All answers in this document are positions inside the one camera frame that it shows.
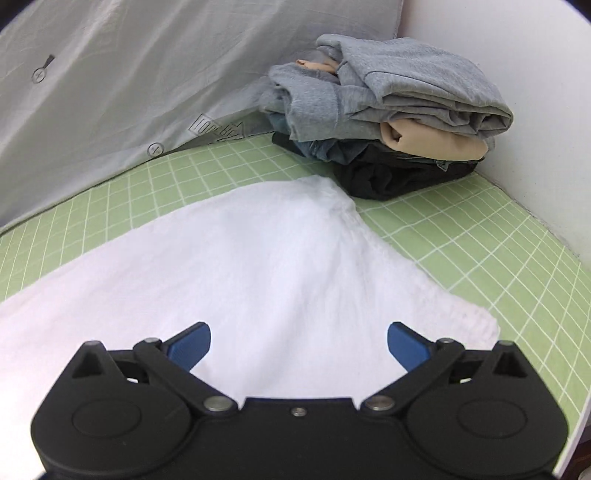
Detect folded grey sweatshirt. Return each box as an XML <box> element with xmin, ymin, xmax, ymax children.
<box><xmin>316</xmin><ymin>34</ymin><xmax>514</xmax><ymax>139</ymax></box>

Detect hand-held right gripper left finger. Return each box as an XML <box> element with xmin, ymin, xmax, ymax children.
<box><xmin>69</xmin><ymin>322</ymin><xmax>238</xmax><ymax>416</ymax></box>

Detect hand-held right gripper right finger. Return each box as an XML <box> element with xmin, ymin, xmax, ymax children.
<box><xmin>360</xmin><ymin>322</ymin><xmax>527</xmax><ymax>414</ymax></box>

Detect grey printed quilt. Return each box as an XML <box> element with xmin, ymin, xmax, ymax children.
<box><xmin>0</xmin><ymin>0</ymin><xmax>404</xmax><ymax>229</ymax></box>

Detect folded blue jeans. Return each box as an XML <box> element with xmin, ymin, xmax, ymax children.
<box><xmin>270</xmin><ymin>113</ymin><xmax>453</xmax><ymax>171</ymax></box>

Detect folded black garment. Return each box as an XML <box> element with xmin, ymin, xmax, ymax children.
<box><xmin>272</xmin><ymin>131</ymin><xmax>485</xmax><ymax>201</ymax></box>

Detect white pants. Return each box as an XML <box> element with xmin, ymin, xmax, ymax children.
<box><xmin>0</xmin><ymin>175</ymin><xmax>502</xmax><ymax>462</ymax></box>

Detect folded beige garment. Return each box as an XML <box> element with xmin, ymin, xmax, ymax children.
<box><xmin>295</xmin><ymin>59</ymin><xmax>489</xmax><ymax>162</ymax></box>

